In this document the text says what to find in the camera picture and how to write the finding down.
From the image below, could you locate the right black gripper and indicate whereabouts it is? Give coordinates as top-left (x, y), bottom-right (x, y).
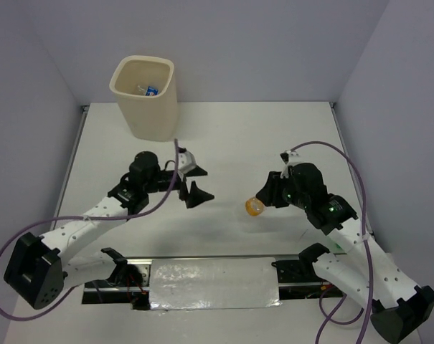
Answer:
top-left (255, 170), bottom-right (309, 209)

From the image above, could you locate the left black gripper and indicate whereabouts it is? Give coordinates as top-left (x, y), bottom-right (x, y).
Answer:
top-left (144, 164), bottom-right (214, 208)

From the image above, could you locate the clear bottle yellow cap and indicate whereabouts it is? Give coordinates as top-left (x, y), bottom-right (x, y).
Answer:
top-left (245, 197), bottom-right (265, 216)

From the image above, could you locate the small bottle blue cap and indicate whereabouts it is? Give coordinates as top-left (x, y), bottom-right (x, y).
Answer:
top-left (134, 85), bottom-right (159, 97)

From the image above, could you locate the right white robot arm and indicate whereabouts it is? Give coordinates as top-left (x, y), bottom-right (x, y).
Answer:
top-left (256, 163), bottom-right (434, 343)

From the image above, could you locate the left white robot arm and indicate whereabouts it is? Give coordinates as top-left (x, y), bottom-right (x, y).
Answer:
top-left (4, 148), bottom-right (214, 310)

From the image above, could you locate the beige plastic bin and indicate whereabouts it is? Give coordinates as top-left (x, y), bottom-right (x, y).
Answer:
top-left (109, 55), bottom-right (179, 142)

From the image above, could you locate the silver reflective sheet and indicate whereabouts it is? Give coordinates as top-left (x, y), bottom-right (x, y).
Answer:
top-left (149, 257), bottom-right (280, 310)

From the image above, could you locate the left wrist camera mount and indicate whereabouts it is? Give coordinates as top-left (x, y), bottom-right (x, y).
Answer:
top-left (177, 147), bottom-right (197, 177)

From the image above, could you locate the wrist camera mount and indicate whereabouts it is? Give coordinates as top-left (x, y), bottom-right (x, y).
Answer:
top-left (280, 150), bottom-right (303, 178)
top-left (177, 147), bottom-right (197, 177)

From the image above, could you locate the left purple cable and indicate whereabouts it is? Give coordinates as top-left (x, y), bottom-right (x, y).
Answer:
top-left (0, 138), bottom-right (180, 321)

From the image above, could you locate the purple cable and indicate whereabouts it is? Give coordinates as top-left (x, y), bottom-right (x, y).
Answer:
top-left (0, 138), bottom-right (180, 321)
top-left (288, 141), bottom-right (377, 344)

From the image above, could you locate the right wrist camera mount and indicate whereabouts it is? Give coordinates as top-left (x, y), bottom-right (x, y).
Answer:
top-left (280, 150), bottom-right (303, 178)

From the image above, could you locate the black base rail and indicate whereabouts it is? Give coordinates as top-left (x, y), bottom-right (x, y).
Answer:
top-left (82, 255), bottom-right (342, 311)

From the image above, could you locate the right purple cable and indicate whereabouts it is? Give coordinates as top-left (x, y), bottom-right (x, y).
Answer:
top-left (288, 141), bottom-right (377, 344)

